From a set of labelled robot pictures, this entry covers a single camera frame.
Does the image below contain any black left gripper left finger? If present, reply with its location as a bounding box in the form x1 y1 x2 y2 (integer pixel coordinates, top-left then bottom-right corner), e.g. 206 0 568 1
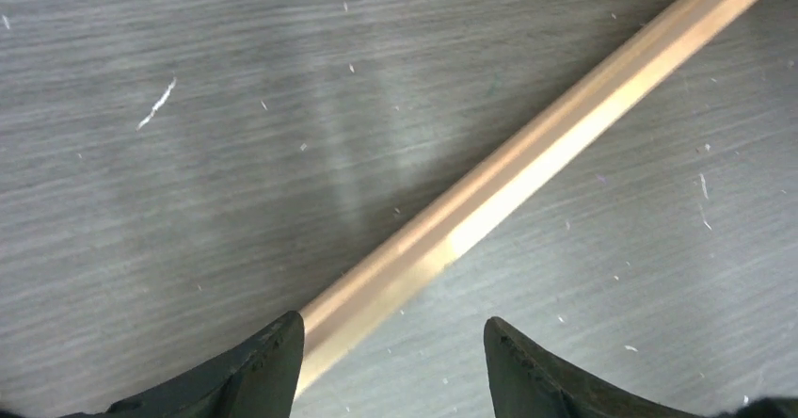
99 311 305 417

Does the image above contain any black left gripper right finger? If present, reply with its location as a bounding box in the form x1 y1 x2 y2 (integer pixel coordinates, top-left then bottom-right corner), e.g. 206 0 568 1
483 316 695 418

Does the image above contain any wooden clothes rack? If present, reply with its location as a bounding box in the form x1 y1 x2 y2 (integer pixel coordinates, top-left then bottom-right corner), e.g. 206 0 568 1
296 0 758 393

